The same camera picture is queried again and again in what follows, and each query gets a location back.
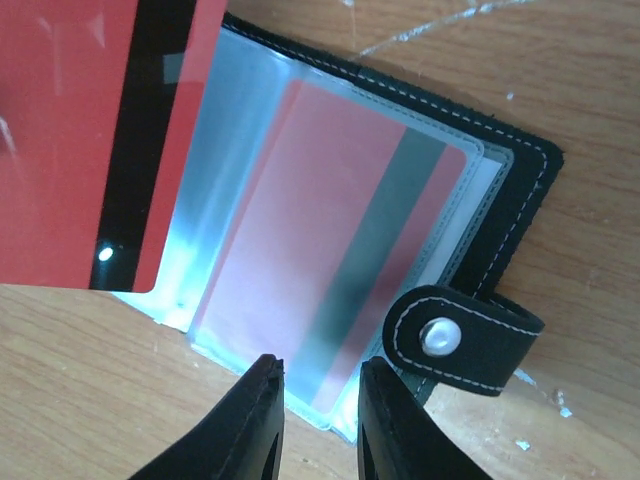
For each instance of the red white credit card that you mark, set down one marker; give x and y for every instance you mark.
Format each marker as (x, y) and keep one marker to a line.
(345, 195)

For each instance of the black leather card holder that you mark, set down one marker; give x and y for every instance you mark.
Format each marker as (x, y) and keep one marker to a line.
(446, 323)

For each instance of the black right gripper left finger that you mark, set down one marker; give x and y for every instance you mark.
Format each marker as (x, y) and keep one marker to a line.
(240, 438)

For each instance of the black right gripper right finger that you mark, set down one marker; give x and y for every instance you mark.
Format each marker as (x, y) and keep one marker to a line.
(397, 439)

